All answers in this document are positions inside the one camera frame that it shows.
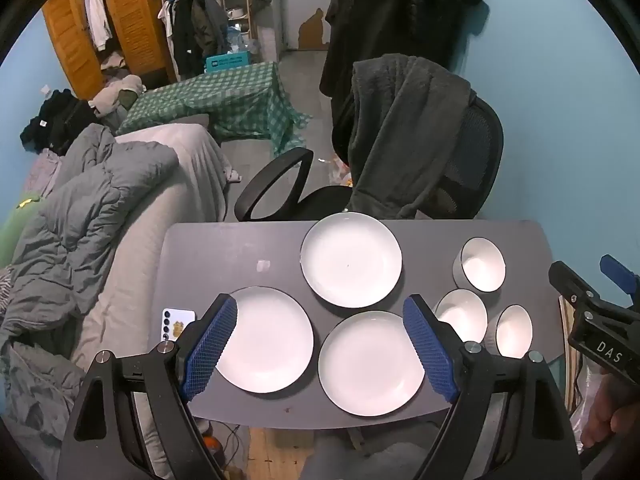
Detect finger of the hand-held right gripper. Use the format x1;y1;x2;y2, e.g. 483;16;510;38
548;260;601;307
600;254;640;306

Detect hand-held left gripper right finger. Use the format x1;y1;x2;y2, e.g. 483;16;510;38
402;294;583;480

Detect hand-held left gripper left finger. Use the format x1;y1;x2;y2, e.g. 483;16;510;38
56;294;239;480

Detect white bowl with dark rim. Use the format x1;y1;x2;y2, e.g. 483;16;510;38
434;288;489;345
484;304;534;359
452;237;507;293

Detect white plate with dark rim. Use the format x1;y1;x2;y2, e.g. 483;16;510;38
318;310;427;417
214;286;315;394
299;212;403;309

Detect person's right hand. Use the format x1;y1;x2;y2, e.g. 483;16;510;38
582;374;639;449

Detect white smartphone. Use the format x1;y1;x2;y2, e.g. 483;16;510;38
159;308;197;345

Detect beige wooden slats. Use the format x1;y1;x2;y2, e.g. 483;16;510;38
561;297;585;413

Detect bed with grey sheet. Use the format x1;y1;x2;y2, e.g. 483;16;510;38
70;121;242;478

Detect black office chair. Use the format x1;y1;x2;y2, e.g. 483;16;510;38
235;95;505;222

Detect grey duvet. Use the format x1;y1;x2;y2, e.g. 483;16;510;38
0;124;180;476

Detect orange plastic bag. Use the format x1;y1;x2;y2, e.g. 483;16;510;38
320;156;353;183

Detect grey fleece jacket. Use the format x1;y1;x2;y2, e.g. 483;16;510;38
345;55;479;221

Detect green checkered cloth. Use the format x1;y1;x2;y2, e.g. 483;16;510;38
117;61;314;157

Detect beige clothing pile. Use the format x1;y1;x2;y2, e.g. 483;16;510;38
89;74;147;117

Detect black clothing pile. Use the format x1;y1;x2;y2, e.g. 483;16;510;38
20;88;99;157

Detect dark hanging clothes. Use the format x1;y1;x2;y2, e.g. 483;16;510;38
158;0;231;82

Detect black hanging coat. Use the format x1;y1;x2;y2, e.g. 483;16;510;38
320;0;485;127

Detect wooden wardrobe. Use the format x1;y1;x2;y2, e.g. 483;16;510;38
42;0;169;102

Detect white hanging shirt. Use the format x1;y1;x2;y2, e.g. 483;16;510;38
83;0;114;52

